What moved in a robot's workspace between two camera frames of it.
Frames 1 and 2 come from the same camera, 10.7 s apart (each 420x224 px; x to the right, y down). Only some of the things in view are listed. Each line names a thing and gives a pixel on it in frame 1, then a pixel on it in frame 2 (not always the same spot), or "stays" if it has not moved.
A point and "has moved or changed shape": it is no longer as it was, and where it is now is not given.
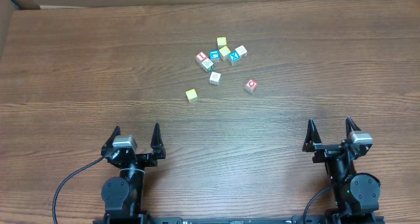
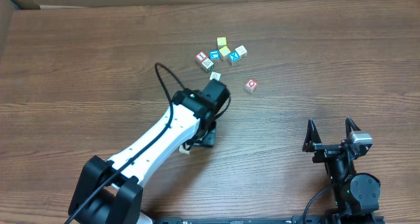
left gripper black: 138,156 → 207,138
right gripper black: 333,148 stays
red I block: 201,56 stays
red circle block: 251,85 stays
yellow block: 191,96 has moved or changed shape
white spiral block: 215,78 stays
